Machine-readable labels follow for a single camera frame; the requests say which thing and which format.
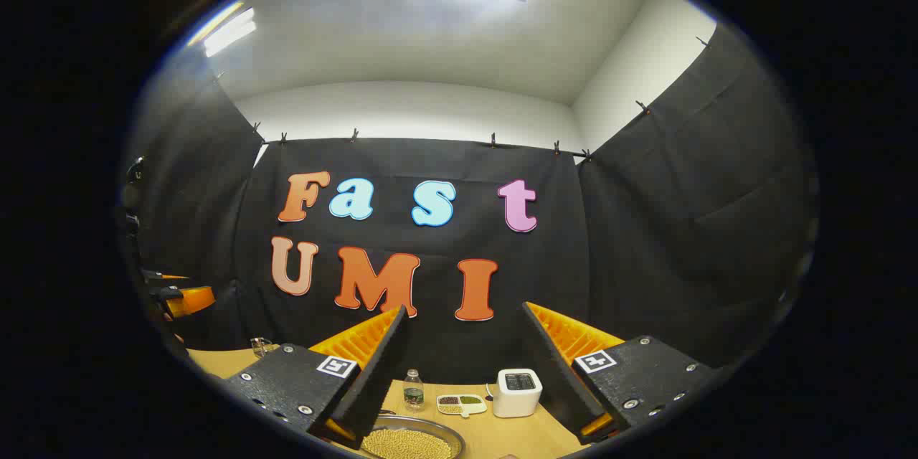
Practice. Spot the white toaster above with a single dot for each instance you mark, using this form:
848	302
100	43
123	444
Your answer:
516	398

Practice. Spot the row of black clips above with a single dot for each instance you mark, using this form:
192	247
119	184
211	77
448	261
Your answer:
493	140

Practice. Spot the clear plastic water bottle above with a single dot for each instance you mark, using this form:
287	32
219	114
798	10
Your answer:
413	393

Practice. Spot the white divided dish of beans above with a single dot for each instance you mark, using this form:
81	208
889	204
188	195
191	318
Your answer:
462	405

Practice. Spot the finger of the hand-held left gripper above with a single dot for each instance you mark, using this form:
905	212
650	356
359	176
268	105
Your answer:
195	300
168	277

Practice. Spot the pile of soybeans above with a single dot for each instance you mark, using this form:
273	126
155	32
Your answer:
405	445

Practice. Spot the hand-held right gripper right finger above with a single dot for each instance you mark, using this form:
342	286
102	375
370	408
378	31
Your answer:
549	366

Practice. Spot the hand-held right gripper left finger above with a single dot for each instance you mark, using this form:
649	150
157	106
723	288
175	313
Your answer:
380	373

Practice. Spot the small ceiling light panel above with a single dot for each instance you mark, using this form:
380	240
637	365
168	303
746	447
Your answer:
229	32

